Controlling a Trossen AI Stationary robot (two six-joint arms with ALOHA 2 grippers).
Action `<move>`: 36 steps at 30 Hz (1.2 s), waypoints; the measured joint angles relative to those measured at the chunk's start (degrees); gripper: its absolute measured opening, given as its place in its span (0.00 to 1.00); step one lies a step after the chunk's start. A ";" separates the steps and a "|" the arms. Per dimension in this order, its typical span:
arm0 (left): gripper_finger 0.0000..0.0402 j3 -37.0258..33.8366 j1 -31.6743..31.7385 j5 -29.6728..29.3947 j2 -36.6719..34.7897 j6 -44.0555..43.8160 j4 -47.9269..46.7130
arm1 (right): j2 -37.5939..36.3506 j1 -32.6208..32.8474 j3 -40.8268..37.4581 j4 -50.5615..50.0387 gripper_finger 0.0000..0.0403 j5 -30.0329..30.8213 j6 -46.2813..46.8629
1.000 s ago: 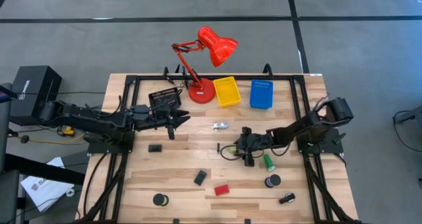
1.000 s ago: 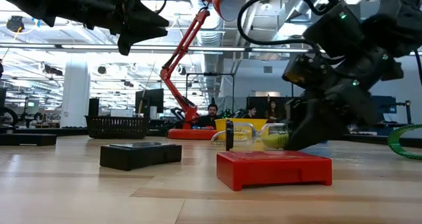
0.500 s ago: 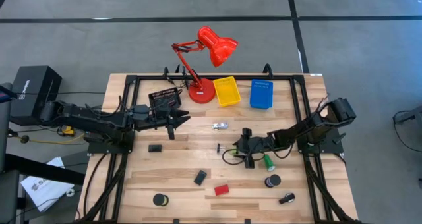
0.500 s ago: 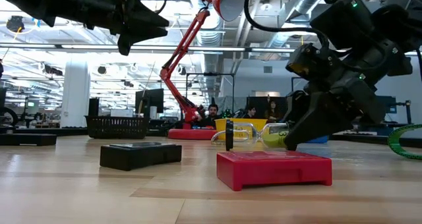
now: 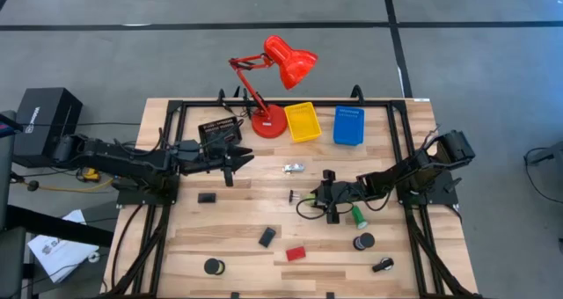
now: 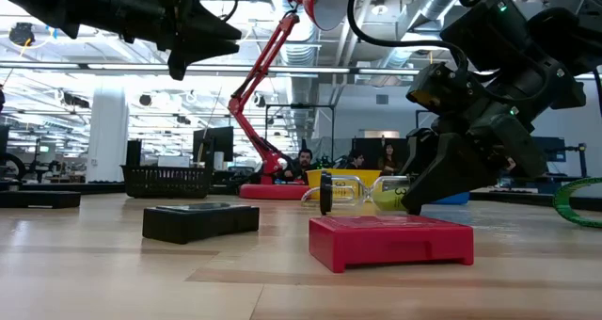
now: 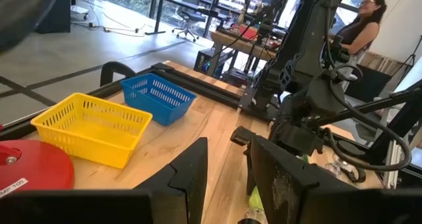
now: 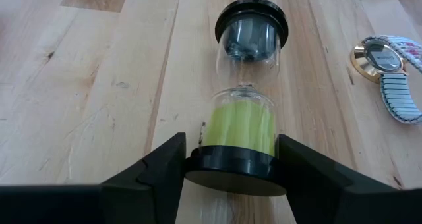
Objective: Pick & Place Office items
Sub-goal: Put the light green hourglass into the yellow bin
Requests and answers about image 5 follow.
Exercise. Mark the white tape roll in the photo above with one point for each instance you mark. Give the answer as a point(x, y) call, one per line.
point(93, 257)

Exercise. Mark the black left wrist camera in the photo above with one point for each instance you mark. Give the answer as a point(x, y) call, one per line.
point(188, 148)

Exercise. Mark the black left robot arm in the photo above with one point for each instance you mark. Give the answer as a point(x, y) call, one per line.
point(132, 160)

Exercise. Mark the black metal table frame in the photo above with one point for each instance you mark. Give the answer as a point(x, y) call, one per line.
point(174, 106)

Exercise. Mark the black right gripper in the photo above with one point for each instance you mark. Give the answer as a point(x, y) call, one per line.
point(338, 193)

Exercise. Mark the blue plastic basket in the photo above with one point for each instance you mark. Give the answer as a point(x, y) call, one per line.
point(348, 127)

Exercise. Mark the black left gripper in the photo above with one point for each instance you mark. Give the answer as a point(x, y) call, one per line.
point(211, 163)

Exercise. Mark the black bar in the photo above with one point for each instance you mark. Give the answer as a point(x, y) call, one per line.
point(57, 228)

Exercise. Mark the green tape roll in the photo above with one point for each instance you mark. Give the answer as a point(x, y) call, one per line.
point(358, 217)

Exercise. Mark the small black box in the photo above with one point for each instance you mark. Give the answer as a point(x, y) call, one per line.
point(267, 237)
point(206, 198)

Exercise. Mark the yellow plastic basket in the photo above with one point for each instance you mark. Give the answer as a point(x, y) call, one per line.
point(303, 123)

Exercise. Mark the black cardboard box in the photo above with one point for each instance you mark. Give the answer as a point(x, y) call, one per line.
point(44, 114)

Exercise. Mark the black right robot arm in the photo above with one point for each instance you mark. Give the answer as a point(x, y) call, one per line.
point(413, 167)

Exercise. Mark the white paper sheet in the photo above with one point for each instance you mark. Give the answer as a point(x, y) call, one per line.
point(61, 255)

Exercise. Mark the black plug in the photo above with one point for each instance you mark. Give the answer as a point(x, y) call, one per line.
point(33, 185)

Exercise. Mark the small red box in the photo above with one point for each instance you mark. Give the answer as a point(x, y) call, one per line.
point(295, 253)

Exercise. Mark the small silver stapler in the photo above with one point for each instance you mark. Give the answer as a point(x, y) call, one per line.
point(293, 168)

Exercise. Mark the black plastic basket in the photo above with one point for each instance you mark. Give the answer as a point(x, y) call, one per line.
point(211, 129)

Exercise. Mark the small black and white clip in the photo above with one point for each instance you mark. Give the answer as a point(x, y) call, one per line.
point(382, 266)

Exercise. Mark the red desk lamp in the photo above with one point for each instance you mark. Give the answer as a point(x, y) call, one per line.
point(269, 122)

